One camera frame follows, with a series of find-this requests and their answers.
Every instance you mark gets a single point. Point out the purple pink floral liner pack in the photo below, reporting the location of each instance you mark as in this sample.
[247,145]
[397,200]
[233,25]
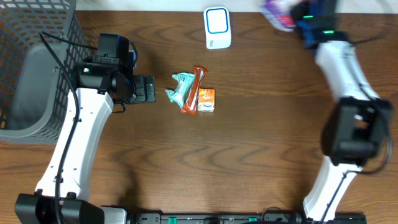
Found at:
[277,12]

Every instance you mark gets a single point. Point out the orange-red snack bar wrapper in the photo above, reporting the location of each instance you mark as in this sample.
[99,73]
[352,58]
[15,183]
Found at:
[190,105]

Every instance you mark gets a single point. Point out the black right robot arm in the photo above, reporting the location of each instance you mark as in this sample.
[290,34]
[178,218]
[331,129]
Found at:
[356,140]

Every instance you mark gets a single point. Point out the orange tissue pack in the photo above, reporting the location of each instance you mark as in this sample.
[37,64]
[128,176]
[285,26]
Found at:
[206,100]

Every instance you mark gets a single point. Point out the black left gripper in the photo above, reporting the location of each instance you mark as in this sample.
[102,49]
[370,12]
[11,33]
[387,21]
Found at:
[149,89]

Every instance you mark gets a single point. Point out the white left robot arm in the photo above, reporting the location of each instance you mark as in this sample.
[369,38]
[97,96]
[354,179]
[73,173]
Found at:
[96,84]

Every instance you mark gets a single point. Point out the dark grey plastic basket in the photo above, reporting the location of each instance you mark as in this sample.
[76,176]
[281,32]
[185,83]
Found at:
[33,91]

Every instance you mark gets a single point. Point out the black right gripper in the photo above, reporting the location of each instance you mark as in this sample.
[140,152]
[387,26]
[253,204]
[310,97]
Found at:
[301,13]

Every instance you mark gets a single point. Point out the teal tissue packet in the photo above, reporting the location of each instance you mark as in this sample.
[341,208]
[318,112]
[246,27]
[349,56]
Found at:
[184,82]

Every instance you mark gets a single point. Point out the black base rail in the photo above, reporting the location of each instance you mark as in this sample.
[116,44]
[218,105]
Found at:
[269,217]

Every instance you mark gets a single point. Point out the white barcode scanner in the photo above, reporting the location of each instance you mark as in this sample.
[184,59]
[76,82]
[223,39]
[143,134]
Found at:
[217,28]

